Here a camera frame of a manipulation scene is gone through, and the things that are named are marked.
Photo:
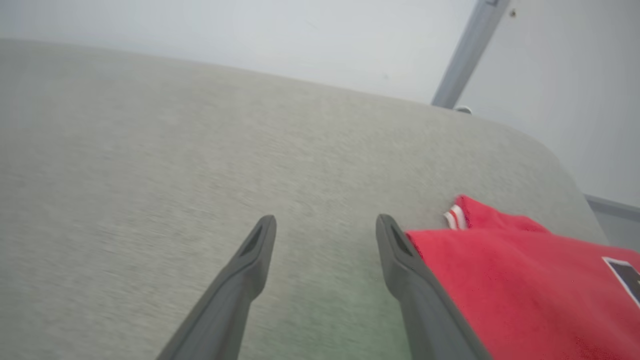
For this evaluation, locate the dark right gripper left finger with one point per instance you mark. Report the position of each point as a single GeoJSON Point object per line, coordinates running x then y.
{"type": "Point", "coordinates": [235, 295]}

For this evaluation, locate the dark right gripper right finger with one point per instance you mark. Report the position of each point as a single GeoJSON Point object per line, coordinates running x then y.
{"type": "Point", "coordinates": [425, 310]}

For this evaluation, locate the red and white basketball jersey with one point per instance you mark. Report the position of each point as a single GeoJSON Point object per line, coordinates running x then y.
{"type": "Point", "coordinates": [525, 290]}

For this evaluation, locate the grey metal pole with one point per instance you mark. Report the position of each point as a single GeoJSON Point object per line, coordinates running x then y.
{"type": "Point", "coordinates": [470, 50]}

